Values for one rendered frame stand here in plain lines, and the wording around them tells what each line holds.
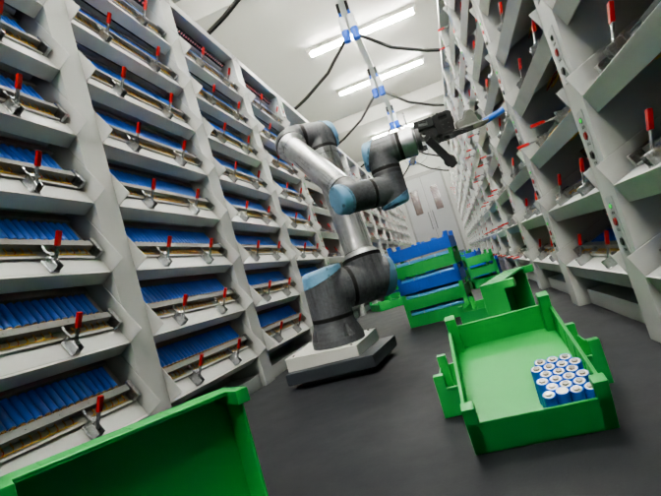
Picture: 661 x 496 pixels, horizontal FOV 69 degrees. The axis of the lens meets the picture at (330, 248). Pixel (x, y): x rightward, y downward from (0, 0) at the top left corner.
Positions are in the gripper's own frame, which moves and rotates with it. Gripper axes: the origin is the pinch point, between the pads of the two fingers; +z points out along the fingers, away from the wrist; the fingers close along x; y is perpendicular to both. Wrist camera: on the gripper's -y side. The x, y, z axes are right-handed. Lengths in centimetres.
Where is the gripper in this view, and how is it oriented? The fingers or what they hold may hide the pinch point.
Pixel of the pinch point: (484, 123)
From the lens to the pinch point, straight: 152.3
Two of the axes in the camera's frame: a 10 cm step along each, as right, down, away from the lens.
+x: 1.5, -2.6, 9.5
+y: -3.4, -9.2, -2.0
